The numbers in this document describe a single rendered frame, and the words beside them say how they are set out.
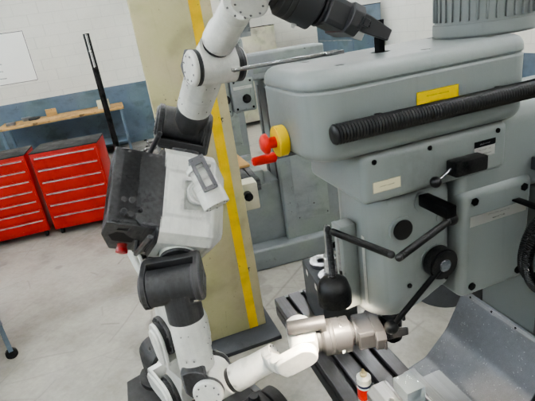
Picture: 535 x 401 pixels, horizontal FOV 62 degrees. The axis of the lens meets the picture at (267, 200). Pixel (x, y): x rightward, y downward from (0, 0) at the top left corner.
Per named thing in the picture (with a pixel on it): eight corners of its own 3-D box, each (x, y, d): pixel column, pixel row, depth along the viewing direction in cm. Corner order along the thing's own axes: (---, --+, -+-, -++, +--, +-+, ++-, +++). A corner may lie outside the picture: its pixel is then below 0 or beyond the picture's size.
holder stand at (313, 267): (326, 336, 151) (320, 287, 144) (306, 301, 171) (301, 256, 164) (359, 328, 153) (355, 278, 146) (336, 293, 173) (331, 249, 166)
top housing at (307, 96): (315, 171, 75) (305, 75, 69) (264, 142, 99) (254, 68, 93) (530, 116, 88) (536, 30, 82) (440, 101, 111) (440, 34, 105)
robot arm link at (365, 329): (387, 328, 104) (337, 337, 103) (388, 360, 107) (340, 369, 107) (371, 297, 115) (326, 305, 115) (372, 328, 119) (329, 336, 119)
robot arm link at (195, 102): (233, 25, 102) (211, 89, 121) (180, 29, 96) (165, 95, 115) (252, 64, 99) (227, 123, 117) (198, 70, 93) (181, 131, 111)
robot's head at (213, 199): (197, 217, 109) (209, 206, 102) (180, 181, 110) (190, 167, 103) (220, 208, 113) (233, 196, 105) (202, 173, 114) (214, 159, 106)
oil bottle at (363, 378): (362, 406, 123) (360, 375, 119) (355, 396, 126) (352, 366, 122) (375, 401, 124) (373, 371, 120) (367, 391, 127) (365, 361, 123)
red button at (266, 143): (265, 157, 84) (262, 137, 82) (259, 153, 87) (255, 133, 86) (281, 153, 84) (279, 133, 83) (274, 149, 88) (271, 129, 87)
